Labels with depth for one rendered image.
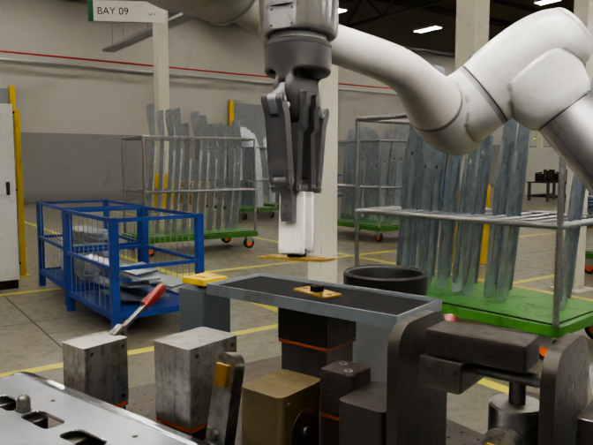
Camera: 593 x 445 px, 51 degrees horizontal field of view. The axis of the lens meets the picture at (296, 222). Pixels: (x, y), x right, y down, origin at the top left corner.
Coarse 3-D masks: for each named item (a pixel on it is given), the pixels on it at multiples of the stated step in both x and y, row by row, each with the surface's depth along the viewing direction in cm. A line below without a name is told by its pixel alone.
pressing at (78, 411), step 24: (0, 384) 104; (24, 384) 104; (48, 384) 103; (0, 408) 94; (48, 408) 94; (72, 408) 94; (96, 408) 94; (120, 408) 93; (0, 432) 85; (24, 432) 85; (48, 432) 85; (72, 432) 86; (96, 432) 85; (120, 432) 85; (144, 432) 85; (168, 432) 85
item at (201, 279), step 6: (186, 276) 114; (192, 276) 114; (198, 276) 114; (204, 276) 114; (210, 276) 114; (216, 276) 114; (222, 276) 115; (186, 282) 114; (192, 282) 113; (198, 282) 112; (204, 282) 111; (210, 282) 112
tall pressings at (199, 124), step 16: (160, 112) 953; (176, 112) 975; (192, 112) 996; (160, 128) 950; (176, 128) 972; (192, 128) 994; (208, 128) 1015; (160, 144) 947; (176, 144) 970; (224, 144) 999; (240, 144) 1017; (160, 160) 945; (176, 160) 967; (208, 160) 982; (224, 160) 997; (240, 160) 1015; (160, 176) 942; (176, 176) 965; (224, 176) 998; (240, 176) 1016; (176, 208) 960; (192, 208) 983; (208, 208) 1004; (160, 224) 938; (176, 224) 961; (192, 224) 981; (208, 224) 1002
